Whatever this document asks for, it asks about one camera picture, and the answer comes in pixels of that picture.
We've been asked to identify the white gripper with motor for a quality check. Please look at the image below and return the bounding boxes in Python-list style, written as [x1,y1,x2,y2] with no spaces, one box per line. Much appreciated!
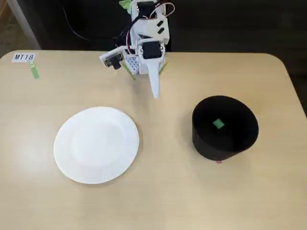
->
[135,39,166,100]

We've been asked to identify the green cube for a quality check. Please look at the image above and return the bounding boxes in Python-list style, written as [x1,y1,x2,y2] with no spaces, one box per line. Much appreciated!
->
[212,118,225,130]

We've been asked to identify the black round pot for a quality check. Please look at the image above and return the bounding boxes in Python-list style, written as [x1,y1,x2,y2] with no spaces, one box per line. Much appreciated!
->
[191,95,260,162]

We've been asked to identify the green tape strip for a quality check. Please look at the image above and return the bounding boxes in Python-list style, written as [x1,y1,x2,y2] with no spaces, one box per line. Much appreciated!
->
[27,60,40,80]
[120,62,137,81]

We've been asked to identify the white paper plate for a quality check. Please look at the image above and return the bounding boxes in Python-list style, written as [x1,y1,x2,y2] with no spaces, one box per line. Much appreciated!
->
[53,106,140,185]

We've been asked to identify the white MT18 label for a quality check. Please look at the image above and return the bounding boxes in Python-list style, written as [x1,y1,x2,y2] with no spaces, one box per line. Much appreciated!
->
[11,52,36,64]

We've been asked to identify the white perforated camera mount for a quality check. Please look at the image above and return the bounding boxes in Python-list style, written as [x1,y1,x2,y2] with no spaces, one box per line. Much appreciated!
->
[121,53,140,75]

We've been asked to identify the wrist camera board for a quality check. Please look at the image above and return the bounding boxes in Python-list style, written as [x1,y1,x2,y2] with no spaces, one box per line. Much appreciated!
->
[99,46,125,70]

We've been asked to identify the red and white wires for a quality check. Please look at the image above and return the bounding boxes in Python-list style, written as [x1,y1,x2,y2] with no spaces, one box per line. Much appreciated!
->
[153,0,176,19]

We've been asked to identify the black cable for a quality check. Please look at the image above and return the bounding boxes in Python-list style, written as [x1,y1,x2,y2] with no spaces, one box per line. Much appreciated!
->
[62,6,96,42]

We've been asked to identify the white metal post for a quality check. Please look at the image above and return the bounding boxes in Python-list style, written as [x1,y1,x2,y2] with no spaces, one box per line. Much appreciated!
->
[6,0,42,50]

